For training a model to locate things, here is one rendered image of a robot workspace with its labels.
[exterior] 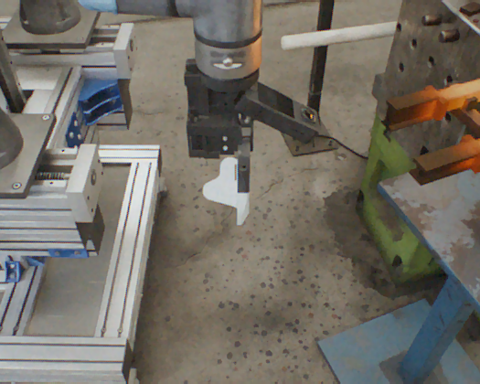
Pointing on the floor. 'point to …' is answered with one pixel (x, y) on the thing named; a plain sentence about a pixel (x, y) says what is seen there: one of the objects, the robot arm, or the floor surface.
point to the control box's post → (319, 54)
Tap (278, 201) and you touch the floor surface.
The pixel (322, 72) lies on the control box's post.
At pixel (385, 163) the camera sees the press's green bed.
